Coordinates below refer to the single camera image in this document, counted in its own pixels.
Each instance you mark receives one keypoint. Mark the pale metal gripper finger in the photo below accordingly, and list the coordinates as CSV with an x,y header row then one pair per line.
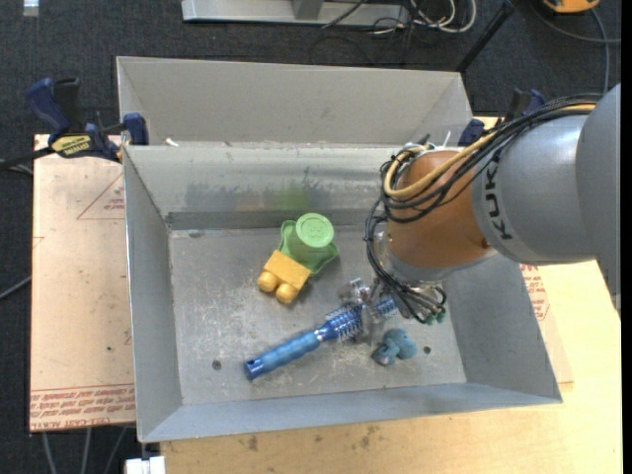
x,y
366,325
353,290

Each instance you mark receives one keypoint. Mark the blue brush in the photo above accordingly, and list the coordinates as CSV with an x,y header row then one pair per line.
x,y
291,349

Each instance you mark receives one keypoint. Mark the teal toy animal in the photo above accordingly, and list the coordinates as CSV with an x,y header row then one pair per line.
x,y
396,346

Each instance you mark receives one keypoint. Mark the green plastic cup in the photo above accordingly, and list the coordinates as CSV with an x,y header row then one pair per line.
x,y
311,242

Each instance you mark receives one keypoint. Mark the yellow toy block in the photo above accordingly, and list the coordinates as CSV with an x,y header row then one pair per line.
x,y
285,273

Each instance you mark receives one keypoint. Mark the grey metal bin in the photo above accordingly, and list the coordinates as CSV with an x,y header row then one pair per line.
x,y
232,309

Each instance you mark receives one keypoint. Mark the brown cardboard board, red print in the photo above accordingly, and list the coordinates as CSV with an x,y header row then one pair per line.
x,y
79,284

